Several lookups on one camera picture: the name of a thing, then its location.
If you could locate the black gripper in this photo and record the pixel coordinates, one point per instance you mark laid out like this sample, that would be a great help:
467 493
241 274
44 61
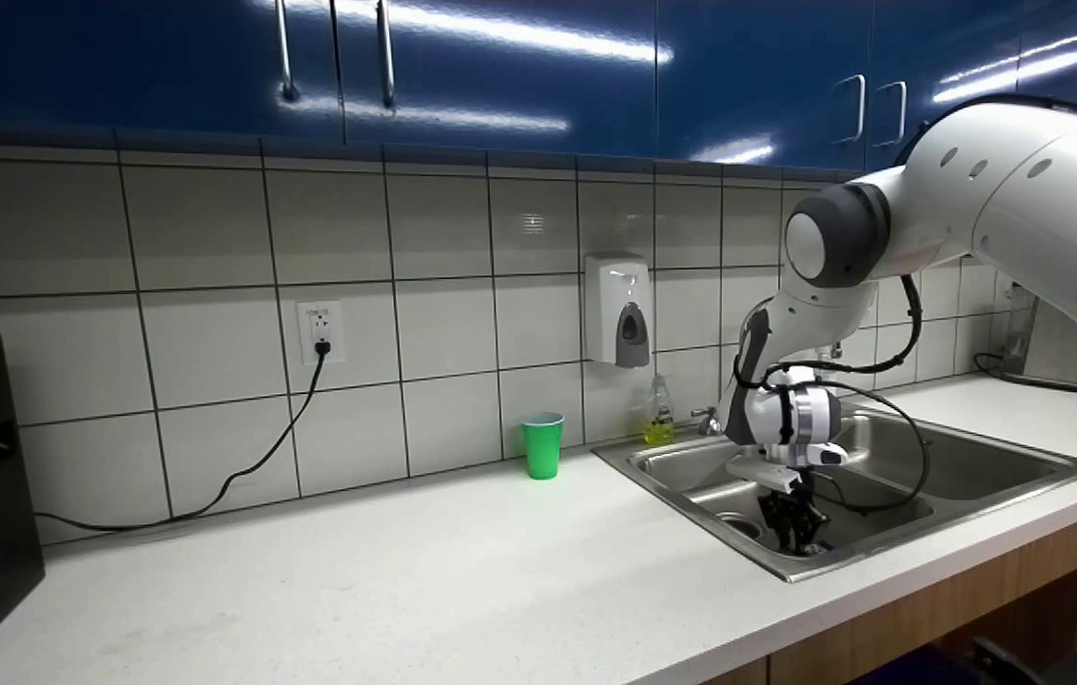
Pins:
793 500

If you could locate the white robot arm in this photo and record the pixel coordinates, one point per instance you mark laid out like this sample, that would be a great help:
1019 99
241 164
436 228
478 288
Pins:
1019 190

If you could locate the stainless steel double sink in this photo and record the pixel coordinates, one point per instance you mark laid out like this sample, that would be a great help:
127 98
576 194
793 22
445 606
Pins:
967 463

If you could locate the wooden base cabinet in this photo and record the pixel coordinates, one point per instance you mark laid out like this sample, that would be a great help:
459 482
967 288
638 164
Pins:
941 610

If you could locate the yellow dish soap bottle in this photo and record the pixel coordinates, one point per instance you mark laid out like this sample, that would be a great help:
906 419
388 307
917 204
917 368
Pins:
652 416

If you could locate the green plastic cup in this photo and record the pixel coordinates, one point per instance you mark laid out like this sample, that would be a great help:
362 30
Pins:
540 445

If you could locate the blue cabinet door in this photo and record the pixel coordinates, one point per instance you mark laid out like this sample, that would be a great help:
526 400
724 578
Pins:
765 89
501 89
1007 52
118 68

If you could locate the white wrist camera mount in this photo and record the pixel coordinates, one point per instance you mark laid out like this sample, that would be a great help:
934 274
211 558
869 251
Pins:
765 474

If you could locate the white wall soap dispenser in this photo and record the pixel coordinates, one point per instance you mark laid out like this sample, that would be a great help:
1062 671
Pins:
615 307

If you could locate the white wall power outlet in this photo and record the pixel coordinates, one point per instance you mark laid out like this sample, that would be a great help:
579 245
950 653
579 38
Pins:
320 323

